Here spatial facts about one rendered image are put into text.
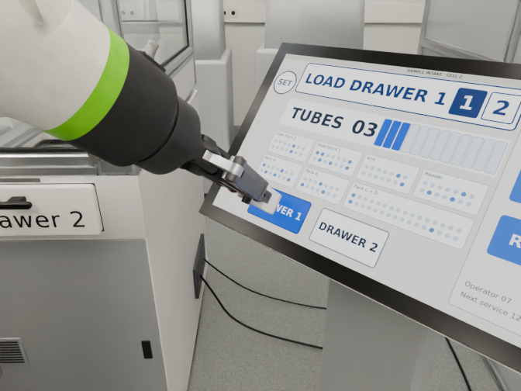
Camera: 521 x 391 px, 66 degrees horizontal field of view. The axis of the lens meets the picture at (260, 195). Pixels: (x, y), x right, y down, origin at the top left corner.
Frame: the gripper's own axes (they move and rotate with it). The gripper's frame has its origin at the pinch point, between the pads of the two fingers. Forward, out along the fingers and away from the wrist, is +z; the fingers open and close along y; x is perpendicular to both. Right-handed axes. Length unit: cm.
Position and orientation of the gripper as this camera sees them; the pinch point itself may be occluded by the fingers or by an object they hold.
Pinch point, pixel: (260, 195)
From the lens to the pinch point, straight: 52.1
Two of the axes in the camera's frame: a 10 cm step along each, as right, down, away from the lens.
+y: -7.4, -3.0, 6.0
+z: 5.2, 3.2, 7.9
